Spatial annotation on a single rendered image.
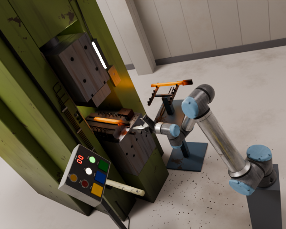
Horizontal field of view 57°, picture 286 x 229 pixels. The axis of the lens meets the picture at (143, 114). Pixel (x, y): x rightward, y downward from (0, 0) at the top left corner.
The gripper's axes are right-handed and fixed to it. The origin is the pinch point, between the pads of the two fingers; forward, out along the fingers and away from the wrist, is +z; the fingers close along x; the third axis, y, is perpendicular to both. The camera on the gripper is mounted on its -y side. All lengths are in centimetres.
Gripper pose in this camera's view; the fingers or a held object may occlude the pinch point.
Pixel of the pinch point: (136, 122)
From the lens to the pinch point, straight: 212.0
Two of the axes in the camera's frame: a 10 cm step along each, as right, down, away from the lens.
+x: 4.8, -6.7, 5.6
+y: 3.3, 7.4, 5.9
